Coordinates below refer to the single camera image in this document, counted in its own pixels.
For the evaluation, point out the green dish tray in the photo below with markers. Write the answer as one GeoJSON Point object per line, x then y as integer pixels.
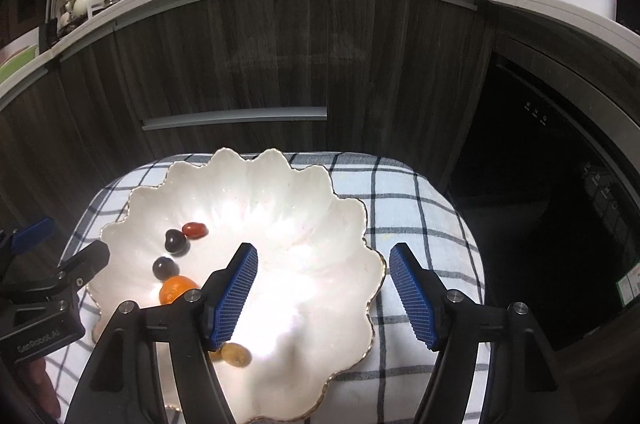
{"type": "Point", "coordinates": [17, 61]}

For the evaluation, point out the dark purple grape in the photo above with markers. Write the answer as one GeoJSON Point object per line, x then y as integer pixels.
{"type": "Point", "coordinates": [176, 242]}
{"type": "Point", "coordinates": [164, 268]}

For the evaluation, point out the dark wood base cabinets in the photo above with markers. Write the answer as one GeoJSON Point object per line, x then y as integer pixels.
{"type": "Point", "coordinates": [396, 79]}

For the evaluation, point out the built-in black dishwasher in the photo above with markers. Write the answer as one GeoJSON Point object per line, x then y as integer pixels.
{"type": "Point", "coordinates": [552, 205]}

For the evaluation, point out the person left hand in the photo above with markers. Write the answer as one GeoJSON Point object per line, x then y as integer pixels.
{"type": "Point", "coordinates": [40, 386]}

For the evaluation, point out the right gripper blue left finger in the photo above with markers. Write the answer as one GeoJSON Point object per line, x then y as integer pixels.
{"type": "Point", "coordinates": [225, 293]}

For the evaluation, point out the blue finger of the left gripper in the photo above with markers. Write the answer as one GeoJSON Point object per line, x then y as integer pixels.
{"type": "Point", "coordinates": [26, 239]}
{"type": "Point", "coordinates": [82, 267]}

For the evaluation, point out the orange mandarin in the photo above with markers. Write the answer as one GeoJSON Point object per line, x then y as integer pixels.
{"type": "Point", "coordinates": [174, 287]}

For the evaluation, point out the red grape tomato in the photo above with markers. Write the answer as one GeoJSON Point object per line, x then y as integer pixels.
{"type": "Point", "coordinates": [194, 230]}

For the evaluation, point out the white scalloped ceramic bowl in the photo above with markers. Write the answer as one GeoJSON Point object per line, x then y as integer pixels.
{"type": "Point", "coordinates": [261, 260]}

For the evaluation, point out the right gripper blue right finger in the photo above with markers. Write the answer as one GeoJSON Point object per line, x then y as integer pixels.
{"type": "Point", "coordinates": [420, 292]}

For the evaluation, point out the brown longan fruit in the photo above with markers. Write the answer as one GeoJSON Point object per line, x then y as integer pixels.
{"type": "Point", "coordinates": [236, 355]}
{"type": "Point", "coordinates": [215, 355]}

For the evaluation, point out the white teapot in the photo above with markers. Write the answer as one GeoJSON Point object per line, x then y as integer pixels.
{"type": "Point", "coordinates": [78, 8]}

